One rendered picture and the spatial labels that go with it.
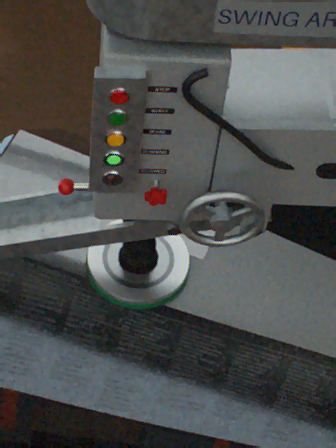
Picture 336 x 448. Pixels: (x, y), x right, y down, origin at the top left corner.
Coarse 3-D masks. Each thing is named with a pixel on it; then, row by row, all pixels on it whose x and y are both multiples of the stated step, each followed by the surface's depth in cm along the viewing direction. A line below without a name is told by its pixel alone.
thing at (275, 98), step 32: (256, 64) 161; (288, 64) 161; (320, 64) 161; (192, 96) 143; (256, 96) 156; (288, 96) 156; (320, 96) 156; (224, 128) 149; (256, 128) 153; (288, 128) 153; (320, 128) 154; (224, 160) 159; (256, 160) 160; (288, 160) 160; (320, 160) 160; (256, 192) 167; (288, 192) 167; (320, 192) 167
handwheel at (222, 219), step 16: (208, 192) 159; (224, 192) 158; (240, 192) 159; (192, 208) 160; (224, 208) 162; (256, 208) 160; (224, 224) 162; (256, 224) 164; (192, 240) 167; (208, 240) 168; (224, 240) 168; (240, 240) 168
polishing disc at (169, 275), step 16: (160, 240) 203; (176, 240) 203; (96, 256) 199; (112, 256) 200; (160, 256) 201; (176, 256) 201; (96, 272) 197; (112, 272) 197; (128, 272) 198; (160, 272) 198; (176, 272) 199; (112, 288) 195; (128, 288) 195; (144, 288) 196; (160, 288) 196; (176, 288) 196; (144, 304) 195
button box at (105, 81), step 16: (96, 80) 138; (112, 80) 139; (128, 80) 139; (144, 80) 139; (96, 96) 141; (144, 96) 142; (96, 112) 144; (128, 112) 145; (96, 128) 147; (112, 128) 148; (128, 128) 148; (96, 144) 151; (128, 144) 151; (96, 160) 154; (128, 160) 154; (96, 176) 157; (128, 176) 158
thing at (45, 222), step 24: (48, 192) 189; (0, 216) 194; (24, 216) 193; (48, 216) 191; (72, 216) 190; (0, 240) 190; (24, 240) 183; (48, 240) 183; (72, 240) 183; (96, 240) 184; (120, 240) 184
